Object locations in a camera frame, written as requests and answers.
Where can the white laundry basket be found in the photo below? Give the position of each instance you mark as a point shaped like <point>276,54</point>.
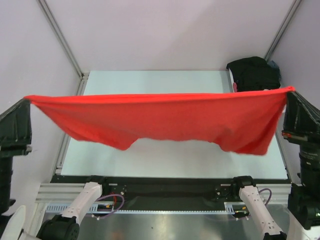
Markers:
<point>231,79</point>

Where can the black tank top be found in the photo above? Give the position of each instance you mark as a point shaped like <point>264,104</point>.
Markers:
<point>254,74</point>

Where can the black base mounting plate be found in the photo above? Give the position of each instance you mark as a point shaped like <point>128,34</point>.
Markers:
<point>176,194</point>

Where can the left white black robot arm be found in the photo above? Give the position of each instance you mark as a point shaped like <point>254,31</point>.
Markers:
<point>63,224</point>

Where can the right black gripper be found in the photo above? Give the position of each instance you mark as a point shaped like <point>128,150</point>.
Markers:
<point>301,115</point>

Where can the pink garment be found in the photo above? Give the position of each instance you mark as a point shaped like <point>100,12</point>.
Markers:
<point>234,86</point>

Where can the red tank top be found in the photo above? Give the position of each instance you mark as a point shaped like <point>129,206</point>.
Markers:
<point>239,122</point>

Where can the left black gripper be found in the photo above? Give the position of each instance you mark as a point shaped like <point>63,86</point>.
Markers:
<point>15,127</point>

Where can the blue denim garment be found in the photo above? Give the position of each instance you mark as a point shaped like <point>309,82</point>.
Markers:
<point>276,69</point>

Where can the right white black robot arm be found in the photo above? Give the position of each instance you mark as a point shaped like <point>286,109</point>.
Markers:
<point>303,202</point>

